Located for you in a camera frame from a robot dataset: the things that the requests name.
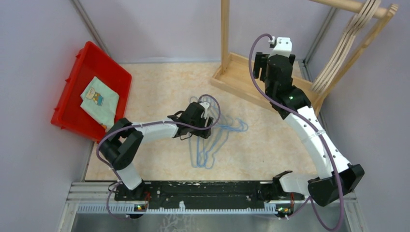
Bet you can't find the blue wire hanger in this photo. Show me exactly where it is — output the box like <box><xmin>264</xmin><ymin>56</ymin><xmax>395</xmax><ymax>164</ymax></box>
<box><xmin>188</xmin><ymin>116</ymin><xmax>249</xmax><ymax>170</ymax></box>
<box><xmin>198</xmin><ymin>116</ymin><xmax>249</xmax><ymax>170</ymax></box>
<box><xmin>188</xmin><ymin>96</ymin><xmax>198</xmax><ymax>168</ymax></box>

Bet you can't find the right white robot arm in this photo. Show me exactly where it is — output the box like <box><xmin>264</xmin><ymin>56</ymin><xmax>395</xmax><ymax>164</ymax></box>
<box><xmin>251</xmin><ymin>52</ymin><xmax>365</xmax><ymax>206</ymax></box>

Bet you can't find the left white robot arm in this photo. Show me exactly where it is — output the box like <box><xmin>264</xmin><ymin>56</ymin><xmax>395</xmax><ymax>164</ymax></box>
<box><xmin>97</xmin><ymin>101</ymin><xmax>214</xmax><ymax>200</ymax></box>

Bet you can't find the wooden hanger rack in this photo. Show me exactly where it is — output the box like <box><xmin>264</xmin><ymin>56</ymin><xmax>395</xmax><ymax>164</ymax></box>
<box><xmin>210</xmin><ymin>0</ymin><xmax>399</xmax><ymax>114</ymax></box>

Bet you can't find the folded light green cloth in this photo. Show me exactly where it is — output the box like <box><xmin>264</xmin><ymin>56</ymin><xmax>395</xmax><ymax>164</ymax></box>
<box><xmin>80</xmin><ymin>76</ymin><xmax>119</xmax><ymax>131</ymax></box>

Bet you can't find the red plastic bin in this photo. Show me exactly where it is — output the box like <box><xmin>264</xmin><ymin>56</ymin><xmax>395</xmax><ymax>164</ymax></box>
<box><xmin>51</xmin><ymin>41</ymin><xmax>132</xmax><ymax>142</ymax></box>

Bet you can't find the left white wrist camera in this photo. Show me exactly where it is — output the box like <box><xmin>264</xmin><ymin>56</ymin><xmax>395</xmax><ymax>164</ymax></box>
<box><xmin>199</xmin><ymin>101</ymin><xmax>210</xmax><ymax>119</ymax></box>

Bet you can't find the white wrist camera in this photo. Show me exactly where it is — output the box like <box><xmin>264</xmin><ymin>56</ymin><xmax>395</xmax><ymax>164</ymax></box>
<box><xmin>199</xmin><ymin>101</ymin><xmax>210</xmax><ymax>119</ymax></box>
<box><xmin>269</xmin><ymin>37</ymin><xmax>292</xmax><ymax>57</ymax></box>

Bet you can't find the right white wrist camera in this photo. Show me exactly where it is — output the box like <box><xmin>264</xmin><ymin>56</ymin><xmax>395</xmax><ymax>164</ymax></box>
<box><xmin>269</xmin><ymin>37</ymin><xmax>292</xmax><ymax>57</ymax></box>

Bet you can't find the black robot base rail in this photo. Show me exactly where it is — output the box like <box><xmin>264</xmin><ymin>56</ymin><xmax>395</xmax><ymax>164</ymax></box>
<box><xmin>115</xmin><ymin>181</ymin><xmax>305</xmax><ymax>210</ymax></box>

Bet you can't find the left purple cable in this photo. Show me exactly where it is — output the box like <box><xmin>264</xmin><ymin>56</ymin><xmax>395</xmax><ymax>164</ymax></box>
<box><xmin>96</xmin><ymin>94</ymin><xmax>222</xmax><ymax>221</ymax></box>

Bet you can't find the purple cable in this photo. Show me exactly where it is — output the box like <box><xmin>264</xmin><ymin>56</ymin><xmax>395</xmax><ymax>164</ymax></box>
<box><xmin>248</xmin><ymin>33</ymin><xmax>346</xmax><ymax>232</ymax></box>
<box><xmin>96</xmin><ymin>94</ymin><xmax>222</xmax><ymax>221</ymax></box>

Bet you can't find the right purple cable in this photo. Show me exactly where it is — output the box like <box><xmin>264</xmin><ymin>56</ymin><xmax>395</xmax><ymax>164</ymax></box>
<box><xmin>248</xmin><ymin>33</ymin><xmax>346</xmax><ymax>232</ymax></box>

